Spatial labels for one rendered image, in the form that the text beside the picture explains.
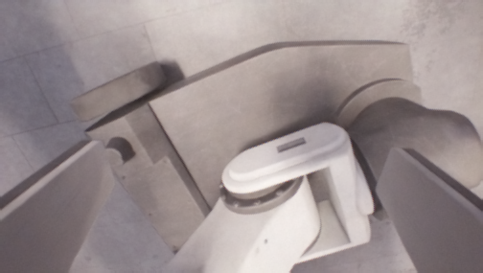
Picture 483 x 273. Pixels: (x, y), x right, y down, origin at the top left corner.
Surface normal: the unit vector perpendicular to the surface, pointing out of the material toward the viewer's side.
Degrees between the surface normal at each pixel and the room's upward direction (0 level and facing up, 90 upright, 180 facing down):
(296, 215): 40
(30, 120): 0
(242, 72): 0
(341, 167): 0
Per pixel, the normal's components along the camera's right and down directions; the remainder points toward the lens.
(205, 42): 0.01, 0.42
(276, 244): 0.73, -0.01
